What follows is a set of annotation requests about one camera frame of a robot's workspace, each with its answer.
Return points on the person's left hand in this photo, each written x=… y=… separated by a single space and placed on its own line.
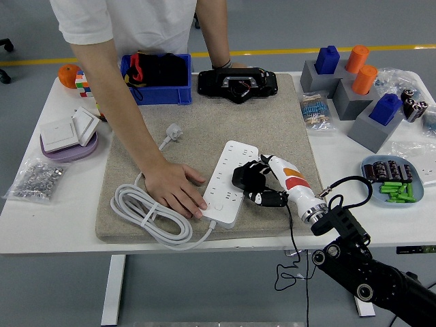
x=239 y=65

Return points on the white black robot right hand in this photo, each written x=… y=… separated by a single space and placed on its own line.
x=304 y=195

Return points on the person's right hand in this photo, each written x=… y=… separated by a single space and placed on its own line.
x=170 y=184

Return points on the white power strip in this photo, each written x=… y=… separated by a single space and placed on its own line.
x=235 y=150

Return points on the colourful puzzle cube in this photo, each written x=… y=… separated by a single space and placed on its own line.
x=98 y=109
x=82 y=85

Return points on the person's left forearm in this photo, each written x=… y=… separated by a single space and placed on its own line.
x=214 y=34

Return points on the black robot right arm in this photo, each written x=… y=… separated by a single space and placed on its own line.
x=344 y=223

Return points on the person's right forearm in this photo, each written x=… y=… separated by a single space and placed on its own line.
x=129 y=122

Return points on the wristwatch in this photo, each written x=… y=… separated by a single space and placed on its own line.
x=221 y=65

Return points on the black device housing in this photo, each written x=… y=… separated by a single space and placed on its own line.
x=211 y=83

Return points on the grey-brown mat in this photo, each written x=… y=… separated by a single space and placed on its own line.
x=238 y=119

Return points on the clear clip under table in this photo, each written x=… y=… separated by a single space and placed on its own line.
x=293 y=252

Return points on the dark brown capacitor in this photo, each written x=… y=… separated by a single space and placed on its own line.
x=410 y=174
x=402 y=172
x=392 y=170
x=369 y=172
x=381 y=170

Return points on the blue plastic bin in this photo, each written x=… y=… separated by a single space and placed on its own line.
x=170 y=95

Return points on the grey block with square hole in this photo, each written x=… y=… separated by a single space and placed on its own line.
x=368 y=129
x=313 y=83

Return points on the black red fabric bundle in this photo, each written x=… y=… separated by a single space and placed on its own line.
x=163 y=71

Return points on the small green cylinder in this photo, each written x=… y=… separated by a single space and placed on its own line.
x=411 y=190
x=394 y=195
x=403 y=189
x=395 y=201
x=407 y=198
x=393 y=184
x=388 y=188

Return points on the clear bag of resistors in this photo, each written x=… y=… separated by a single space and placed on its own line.
x=315 y=112

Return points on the blue square peg block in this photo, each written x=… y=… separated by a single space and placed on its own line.
x=327 y=61
x=385 y=110

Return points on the grey block with round hole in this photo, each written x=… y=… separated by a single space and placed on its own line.
x=347 y=102
x=341 y=68

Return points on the purple round tray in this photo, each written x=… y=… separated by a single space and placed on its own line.
x=68 y=156

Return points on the person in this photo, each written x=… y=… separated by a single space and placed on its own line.
x=143 y=20

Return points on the light blue plate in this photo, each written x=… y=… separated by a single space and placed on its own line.
x=417 y=194

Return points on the orange cylinder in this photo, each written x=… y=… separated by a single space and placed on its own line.
x=357 y=59
x=364 y=80

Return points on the white table leg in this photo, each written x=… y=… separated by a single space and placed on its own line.
x=365 y=309
x=114 y=289

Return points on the clear plastic bag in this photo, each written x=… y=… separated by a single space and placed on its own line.
x=419 y=150

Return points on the black desk control panel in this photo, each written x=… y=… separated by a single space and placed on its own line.
x=415 y=249

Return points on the clear bag of metal nuts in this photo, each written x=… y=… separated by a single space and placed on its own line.
x=34 y=180

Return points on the large black capacitor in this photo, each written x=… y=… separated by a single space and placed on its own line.
x=410 y=107
x=419 y=110
x=407 y=94

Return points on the clear bag of blue parts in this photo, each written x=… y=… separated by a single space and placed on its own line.
x=391 y=80
x=431 y=122

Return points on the orange fruit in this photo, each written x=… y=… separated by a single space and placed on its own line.
x=66 y=76

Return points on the white double rocker switch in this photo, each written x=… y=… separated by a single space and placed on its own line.
x=85 y=124

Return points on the white single rocker switch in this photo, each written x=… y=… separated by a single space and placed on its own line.
x=58 y=134

